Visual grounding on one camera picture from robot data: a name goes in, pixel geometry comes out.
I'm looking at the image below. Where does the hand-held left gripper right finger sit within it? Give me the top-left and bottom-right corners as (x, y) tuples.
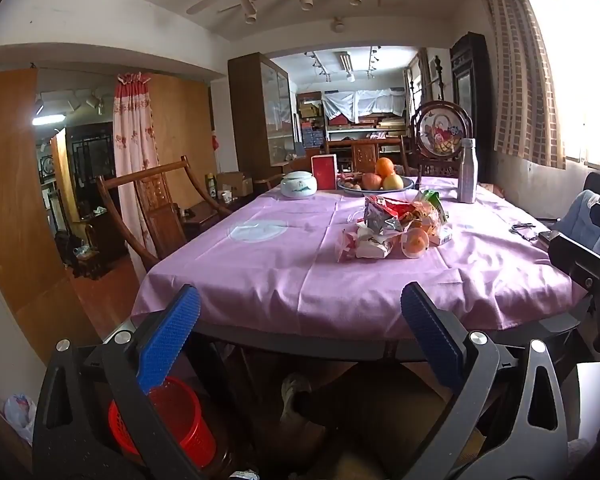
(400, 281), (570, 480)

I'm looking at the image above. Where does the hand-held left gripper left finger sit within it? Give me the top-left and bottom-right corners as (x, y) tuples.
(32, 284), (203, 480)

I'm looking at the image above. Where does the red plastic basket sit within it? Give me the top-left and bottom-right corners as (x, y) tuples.
(108, 376), (217, 468)

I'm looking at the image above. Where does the clear bag with orange peels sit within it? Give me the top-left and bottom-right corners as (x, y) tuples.
(400, 227), (431, 259)

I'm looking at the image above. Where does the white snack packet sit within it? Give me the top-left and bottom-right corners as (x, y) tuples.
(336, 225), (396, 264)

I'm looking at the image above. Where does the red silver snack bag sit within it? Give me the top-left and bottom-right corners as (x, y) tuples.
(364, 195), (421, 235)

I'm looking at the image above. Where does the green packet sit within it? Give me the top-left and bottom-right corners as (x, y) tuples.
(420, 190), (449, 224)

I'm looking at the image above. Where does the blue grey jacket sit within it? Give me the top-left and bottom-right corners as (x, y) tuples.
(562, 191), (600, 257)

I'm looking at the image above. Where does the silver bottle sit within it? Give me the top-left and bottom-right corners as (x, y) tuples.
(457, 137), (479, 204)

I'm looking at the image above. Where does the person's shoe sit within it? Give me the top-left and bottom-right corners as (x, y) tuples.
(280, 374), (313, 422)

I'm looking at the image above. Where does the curved wooden chair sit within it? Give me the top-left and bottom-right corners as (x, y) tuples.
(96, 155), (233, 274)

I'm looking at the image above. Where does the purple tablecloth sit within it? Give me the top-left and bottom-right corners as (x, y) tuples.
(130, 175), (588, 333)

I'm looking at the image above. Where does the brown patterned curtain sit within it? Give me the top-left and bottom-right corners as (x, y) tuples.
(477, 0), (568, 171)

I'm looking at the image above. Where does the window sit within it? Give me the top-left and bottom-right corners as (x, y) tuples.
(522, 0), (600, 182)

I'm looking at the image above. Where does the white plastic bag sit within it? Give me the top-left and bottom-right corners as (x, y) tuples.
(4, 393), (37, 444)

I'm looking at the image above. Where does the small cardboard box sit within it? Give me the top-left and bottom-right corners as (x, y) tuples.
(217, 172), (254, 197)

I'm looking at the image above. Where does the blue-rimmed fruit plate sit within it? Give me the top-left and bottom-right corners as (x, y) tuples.
(337, 175), (415, 197)

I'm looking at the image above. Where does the round painted table screen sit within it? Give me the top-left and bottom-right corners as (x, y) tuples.
(410, 101), (474, 179)

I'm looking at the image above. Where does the dark carved wooden cabinet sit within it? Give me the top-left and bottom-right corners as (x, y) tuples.
(450, 32), (494, 169)

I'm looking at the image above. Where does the pink floral curtain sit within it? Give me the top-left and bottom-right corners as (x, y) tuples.
(112, 72), (160, 257)

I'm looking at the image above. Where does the red box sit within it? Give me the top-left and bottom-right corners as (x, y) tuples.
(311, 154), (339, 191)

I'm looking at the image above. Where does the carved wooden chair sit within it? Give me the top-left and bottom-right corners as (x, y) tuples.
(325, 137), (412, 175)

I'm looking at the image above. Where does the white ceramic jar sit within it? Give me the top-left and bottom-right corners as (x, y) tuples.
(280, 170), (320, 200)

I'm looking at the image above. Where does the glass door wooden cabinet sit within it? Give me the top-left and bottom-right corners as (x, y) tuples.
(227, 52), (297, 182)

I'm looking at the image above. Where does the white dust cloth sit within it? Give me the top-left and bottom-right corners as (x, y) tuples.
(322, 90), (407, 124)

